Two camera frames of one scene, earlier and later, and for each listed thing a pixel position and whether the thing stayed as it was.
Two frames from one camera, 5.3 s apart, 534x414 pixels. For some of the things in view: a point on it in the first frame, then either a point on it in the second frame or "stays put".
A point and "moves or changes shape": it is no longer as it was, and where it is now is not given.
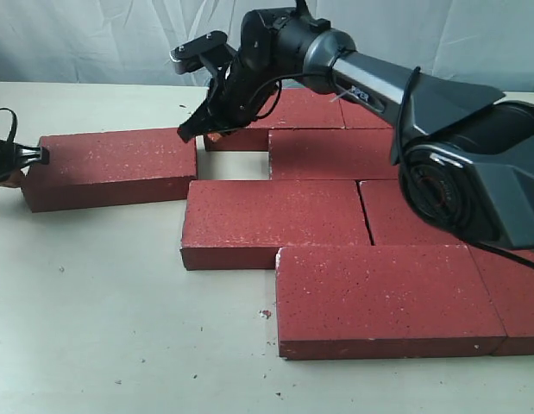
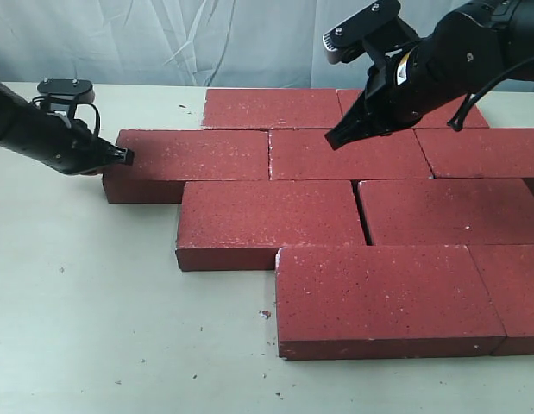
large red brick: x=241 y=224 stays put
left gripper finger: x=24 y=155 -> x=72 y=148
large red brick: x=383 y=301 stays put
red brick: x=112 y=169 moves or changes shape
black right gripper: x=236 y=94 -> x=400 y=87
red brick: x=516 y=290 stays put
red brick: x=331 y=154 stays put
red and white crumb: x=266 y=313 stays put
